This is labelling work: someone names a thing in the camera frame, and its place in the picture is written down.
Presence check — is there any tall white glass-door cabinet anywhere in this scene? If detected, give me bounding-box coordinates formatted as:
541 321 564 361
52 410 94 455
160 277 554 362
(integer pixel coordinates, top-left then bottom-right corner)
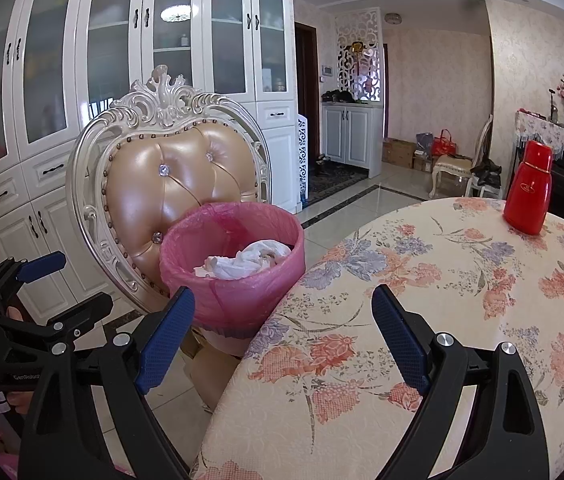
0 0 298 321

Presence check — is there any cardboard box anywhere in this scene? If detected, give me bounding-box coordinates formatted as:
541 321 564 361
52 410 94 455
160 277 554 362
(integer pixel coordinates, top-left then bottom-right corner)
381 137 419 170

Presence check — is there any red bag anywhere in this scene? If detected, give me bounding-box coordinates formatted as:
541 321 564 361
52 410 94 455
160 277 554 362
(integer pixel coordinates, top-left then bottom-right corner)
430 129 459 157

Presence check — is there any red thermos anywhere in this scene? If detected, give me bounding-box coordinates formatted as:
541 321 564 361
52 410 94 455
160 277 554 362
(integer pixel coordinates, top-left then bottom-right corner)
503 140 554 236

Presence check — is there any pink trash bin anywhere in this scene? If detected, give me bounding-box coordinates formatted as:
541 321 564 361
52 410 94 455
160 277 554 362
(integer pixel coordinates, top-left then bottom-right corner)
159 201 306 338

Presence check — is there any beige leather carved chair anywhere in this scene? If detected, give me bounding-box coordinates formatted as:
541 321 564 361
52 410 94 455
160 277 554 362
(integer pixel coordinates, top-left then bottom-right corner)
64 65 273 316

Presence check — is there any black bag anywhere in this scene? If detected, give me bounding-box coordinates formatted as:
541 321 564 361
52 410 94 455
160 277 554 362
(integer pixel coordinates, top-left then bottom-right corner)
469 157 505 188

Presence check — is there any low white cabinet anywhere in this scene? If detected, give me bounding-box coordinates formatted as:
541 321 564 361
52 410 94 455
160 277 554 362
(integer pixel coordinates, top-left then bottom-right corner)
321 101 384 178

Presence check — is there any white lattice stand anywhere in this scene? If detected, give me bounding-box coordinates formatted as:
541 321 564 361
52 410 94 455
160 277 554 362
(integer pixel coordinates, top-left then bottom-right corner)
292 114 311 208

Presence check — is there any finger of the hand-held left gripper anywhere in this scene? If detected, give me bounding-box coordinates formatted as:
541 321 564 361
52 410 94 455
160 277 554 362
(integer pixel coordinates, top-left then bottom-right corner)
0 251 68 321
0 292 114 357

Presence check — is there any dark wooden door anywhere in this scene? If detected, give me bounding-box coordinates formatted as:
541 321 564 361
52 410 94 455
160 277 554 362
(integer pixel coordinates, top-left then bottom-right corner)
294 22 323 161

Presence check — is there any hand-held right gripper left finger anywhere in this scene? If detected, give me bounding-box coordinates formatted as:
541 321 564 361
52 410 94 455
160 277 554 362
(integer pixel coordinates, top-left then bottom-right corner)
18 286 197 480

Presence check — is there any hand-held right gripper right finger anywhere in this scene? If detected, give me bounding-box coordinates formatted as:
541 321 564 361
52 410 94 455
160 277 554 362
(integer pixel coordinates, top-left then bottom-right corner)
371 284 550 480

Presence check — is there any floral fringed piano cover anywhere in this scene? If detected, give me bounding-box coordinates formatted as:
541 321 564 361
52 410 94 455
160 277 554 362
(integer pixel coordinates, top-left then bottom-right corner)
514 110 564 183

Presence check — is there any cream cushioned chair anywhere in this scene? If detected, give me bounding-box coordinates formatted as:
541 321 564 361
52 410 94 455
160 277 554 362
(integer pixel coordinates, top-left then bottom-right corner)
429 114 495 200

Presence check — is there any small white lattice screen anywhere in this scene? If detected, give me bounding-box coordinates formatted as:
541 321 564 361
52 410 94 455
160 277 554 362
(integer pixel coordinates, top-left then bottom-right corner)
334 7 385 106

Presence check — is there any dark patterned rug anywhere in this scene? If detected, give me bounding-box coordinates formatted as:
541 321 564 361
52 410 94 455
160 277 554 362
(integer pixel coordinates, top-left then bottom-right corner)
307 162 370 206

